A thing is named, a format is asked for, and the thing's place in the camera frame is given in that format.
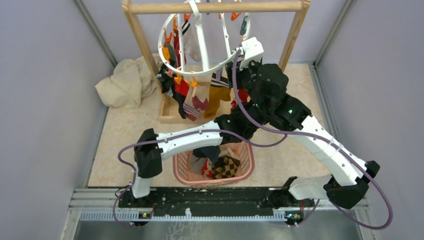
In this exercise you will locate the grey sock with striped cuff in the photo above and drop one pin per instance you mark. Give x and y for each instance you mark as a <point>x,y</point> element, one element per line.
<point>196,165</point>

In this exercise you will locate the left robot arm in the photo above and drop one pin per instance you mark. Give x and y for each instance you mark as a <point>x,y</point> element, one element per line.
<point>205,140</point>

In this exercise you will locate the grey black sock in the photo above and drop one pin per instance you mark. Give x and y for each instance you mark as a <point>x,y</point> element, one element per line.
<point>168,86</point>

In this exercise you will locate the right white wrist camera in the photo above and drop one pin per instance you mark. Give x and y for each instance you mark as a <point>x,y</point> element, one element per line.
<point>250,50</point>

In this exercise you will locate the pink plastic laundry basket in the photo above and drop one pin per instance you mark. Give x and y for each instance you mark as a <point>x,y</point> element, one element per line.
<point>184,176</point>

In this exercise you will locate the red patterned sock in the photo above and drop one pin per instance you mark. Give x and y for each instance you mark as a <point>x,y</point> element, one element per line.
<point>181,87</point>
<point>178,42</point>

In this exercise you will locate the mustard yellow sock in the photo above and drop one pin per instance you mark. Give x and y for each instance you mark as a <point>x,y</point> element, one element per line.
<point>218,91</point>

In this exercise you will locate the plain red sock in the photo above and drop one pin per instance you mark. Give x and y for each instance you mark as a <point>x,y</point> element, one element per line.
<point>244,97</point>

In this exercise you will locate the brown yellow argyle sock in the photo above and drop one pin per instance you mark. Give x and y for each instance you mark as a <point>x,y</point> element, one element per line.
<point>226,167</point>

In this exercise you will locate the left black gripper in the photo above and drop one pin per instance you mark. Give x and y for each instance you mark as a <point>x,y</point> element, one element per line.
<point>236,112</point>

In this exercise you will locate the beige brown sock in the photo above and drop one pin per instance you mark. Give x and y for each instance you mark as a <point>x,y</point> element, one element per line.
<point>228,152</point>

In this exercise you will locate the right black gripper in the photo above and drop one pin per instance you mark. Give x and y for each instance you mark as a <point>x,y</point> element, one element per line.
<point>252,66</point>

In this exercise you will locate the beige crumpled cloth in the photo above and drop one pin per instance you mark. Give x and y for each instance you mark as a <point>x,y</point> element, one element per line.
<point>130,82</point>

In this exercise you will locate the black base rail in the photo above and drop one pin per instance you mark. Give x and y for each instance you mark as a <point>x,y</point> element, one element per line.
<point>188,204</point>

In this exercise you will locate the dark navy sock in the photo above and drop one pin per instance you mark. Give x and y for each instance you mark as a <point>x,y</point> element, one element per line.
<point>210,152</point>

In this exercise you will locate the wooden hanger rack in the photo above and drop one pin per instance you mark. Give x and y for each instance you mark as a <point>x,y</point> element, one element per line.
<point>133,10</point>

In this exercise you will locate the white round clip hanger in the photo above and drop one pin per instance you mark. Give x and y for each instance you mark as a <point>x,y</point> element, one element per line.
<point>166,41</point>

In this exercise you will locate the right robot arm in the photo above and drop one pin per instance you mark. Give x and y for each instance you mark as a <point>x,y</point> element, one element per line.
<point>349,177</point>

